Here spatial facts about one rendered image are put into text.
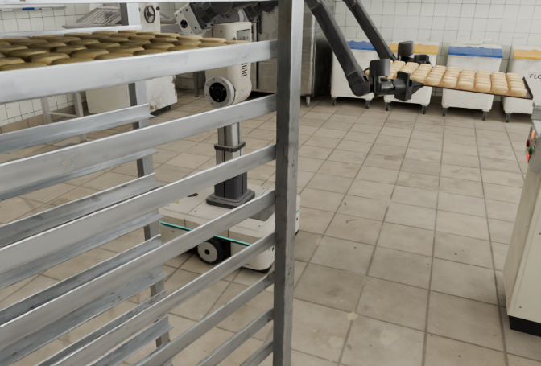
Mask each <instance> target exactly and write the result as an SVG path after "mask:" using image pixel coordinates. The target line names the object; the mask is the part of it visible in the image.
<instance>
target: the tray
mask: <svg viewBox="0 0 541 366"><path fill-rule="evenodd" d="M522 81H523V83H524V87H525V88H524V89H526V91H527V93H526V95H527V98H525V97H513V96H507V95H501V94H494V93H482V92H475V91H469V90H463V89H456V88H445V89H451V90H457V91H464V92H471V93H482V94H489V95H495V96H502V97H513V98H520V99H527V100H533V97H534V95H533V93H532V91H531V89H530V87H529V85H528V83H527V80H526V78H525V76H524V77H523V78H522ZM420 86H426V87H433V88H444V87H437V86H431V85H425V84H423V85H420Z"/></svg>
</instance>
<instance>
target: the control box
mask: <svg viewBox="0 0 541 366"><path fill-rule="evenodd" d="M531 125H532V127H531V132H529V135H528V139H529V140H530V143H529V146H528V147H526V149H525V155H526V159H527V158H528V154H527V151H528V150H529V148H530V147H532V153H531V154H529V158H528V159H527V160H528V161H527V163H528V165H529V168H530V170H531V172H536V173H539V172H540V169H541V139H540V137H539V136H540V133H541V121H532V122H531ZM533 130H534V136H533V138H532V133H533ZM535 136H536V143H535V144H534V141H535Z"/></svg>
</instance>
